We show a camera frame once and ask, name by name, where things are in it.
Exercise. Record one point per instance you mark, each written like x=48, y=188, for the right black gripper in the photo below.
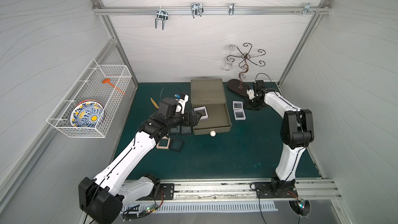
x=254, y=102

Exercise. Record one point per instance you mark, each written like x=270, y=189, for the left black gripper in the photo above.
x=191, y=118

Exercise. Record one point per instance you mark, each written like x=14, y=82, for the white brooch box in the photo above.
x=238, y=105
x=202, y=110
x=239, y=115

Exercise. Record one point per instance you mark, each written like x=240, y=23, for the three-tier drawer cabinet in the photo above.
x=209, y=93

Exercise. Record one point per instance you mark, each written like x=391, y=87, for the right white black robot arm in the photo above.
x=297, y=130

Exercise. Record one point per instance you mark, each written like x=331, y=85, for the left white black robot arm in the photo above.
x=103, y=197

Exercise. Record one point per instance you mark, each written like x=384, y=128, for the black brooch box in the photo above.
x=176, y=144
x=174, y=130
x=186, y=130

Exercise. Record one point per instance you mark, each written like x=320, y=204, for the pink brooch box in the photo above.
x=164, y=143

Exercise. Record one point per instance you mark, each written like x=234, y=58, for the brown metal jewelry stand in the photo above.
x=237, y=85

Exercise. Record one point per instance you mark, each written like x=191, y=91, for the yellow plastic knife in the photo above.
x=154, y=103

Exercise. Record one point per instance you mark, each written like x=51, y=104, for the clear wine glass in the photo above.
x=228, y=63

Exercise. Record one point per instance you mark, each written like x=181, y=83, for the metal single hook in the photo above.
x=231, y=9

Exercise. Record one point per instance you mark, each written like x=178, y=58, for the metal hook right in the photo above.
x=306, y=10

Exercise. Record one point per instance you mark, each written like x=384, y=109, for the orange plastic spoon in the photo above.
x=108, y=81

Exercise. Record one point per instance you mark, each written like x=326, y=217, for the metal double hook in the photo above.
x=197, y=9
x=161, y=16

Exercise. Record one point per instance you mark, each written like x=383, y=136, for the blue yellow patterned plate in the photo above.
x=86, y=114

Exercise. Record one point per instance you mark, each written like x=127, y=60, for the white vent strip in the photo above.
x=216, y=207

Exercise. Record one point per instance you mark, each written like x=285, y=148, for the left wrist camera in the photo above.
x=182, y=99

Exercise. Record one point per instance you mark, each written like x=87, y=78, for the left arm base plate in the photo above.
x=163, y=191

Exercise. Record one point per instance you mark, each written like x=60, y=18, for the aluminium top rail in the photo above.
x=208, y=10

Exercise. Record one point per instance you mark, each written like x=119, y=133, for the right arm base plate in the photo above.
x=273, y=190

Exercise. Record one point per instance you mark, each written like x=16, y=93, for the white wire basket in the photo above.
x=89, y=87

